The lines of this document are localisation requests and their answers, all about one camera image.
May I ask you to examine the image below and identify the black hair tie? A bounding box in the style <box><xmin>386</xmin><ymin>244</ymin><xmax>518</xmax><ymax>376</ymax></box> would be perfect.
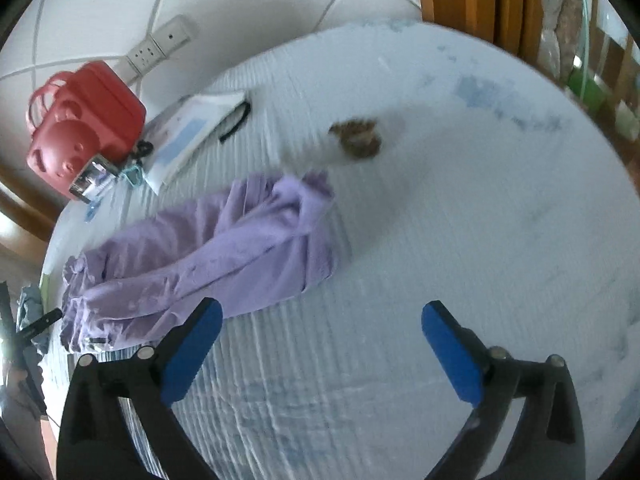
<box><xmin>218</xmin><ymin>101</ymin><xmax>252</xmax><ymax>142</ymax></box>

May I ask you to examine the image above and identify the wooden railing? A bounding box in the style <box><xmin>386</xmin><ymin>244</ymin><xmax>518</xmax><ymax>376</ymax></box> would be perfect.
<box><xmin>585</xmin><ymin>0</ymin><xmax>640</xmax><ymax>161</ymax></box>

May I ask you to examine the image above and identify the wooden headboard frame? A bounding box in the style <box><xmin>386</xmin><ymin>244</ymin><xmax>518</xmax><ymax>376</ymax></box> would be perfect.
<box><xmin>414</xmin><ymin>0</ymin><xmax>546</xmax><ymax>61</ymax></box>

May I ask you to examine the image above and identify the white five-hole wall socket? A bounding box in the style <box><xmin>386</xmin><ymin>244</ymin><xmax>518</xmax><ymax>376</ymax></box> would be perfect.
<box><xmin>117</xmin><ymin>37</ymin><xmax>168</xmax><ymax>81</ymax></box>

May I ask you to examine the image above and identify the floral curtain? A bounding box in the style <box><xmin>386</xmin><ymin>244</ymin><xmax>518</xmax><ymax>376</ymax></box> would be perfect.
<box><xmin>537</xmin><ymin>0</ymin><xmax>596</xmax><ymax>86</ymax></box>

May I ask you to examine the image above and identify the purple garment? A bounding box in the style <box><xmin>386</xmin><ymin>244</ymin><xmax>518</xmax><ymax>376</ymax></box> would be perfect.
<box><xmin>60</xmin><ymin>170</ymin><xmax>341</xmax><ymax>353</ymax></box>

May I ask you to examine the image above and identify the green object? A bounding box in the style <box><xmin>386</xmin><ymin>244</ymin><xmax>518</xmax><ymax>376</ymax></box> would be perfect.
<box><xmin>567</xmin><ymin>67</ymin><xmax>606</xmax><ymax>111</ymax></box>

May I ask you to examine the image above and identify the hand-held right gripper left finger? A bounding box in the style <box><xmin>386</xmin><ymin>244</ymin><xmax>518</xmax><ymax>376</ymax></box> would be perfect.
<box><xmin>56</xmin><ymin>297</ymin><xmax>224</xmax><ymax>480</ymax></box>

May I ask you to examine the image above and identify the grey-blue cloth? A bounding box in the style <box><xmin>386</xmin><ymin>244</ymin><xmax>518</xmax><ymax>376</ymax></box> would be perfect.
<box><xmin>15</xmin><ymin>284</ymin><xmax>51</xmax><ymax>356</ymax></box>

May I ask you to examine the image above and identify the wooden side frame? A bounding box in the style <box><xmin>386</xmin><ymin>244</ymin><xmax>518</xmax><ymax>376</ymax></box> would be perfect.
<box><xmin>0</xmin><ymin>160</ymin><xmax>66</xmax><ymax>261</ymax></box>

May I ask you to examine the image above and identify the brown hair scrunchie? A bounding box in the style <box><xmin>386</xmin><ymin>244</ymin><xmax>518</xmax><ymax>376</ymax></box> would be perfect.
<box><xmin>327</xmin><ymin>117</ymin><xmax>383</xmax><ymax>161</ymax></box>

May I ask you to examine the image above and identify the white paper booklet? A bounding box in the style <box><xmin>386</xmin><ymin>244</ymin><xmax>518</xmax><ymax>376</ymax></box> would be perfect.
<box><xmin>142</xmin><ymin>91</ymin><xmax>251</xmax><ymax>193</ymax></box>

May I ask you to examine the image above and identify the black metal stand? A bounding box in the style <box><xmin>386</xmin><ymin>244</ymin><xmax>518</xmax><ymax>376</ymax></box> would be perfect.
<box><xmin>0</xmin><ymin>280</ymin><xmax>63</xmax><ymax>411</ymax></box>

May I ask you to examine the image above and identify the smartphone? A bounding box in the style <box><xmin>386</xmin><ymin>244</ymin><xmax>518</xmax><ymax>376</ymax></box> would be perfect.
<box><xmin>67</xmin><ymin>156</ymin><xmax>121</xmax><ymax>203</ymax></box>

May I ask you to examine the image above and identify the blue cord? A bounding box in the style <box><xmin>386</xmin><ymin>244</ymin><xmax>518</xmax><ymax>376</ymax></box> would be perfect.
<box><xmin>120</xmin><ymin>160</ymin><xmax>146</xmax><ymax>186</ymax></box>

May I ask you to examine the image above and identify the red bear-face suitcase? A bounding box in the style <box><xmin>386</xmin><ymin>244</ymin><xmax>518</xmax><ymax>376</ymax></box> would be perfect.
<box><xmin>26</xmin><ymin>60</ymin><xmax>147</xmax><ymax>201</ymax></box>

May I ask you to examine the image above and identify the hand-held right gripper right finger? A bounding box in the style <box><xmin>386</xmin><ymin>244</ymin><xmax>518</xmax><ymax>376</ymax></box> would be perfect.
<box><xmin>421</xmin><ymin>300</ymin><xmax>587</xmax><ymax>480</ymax></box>

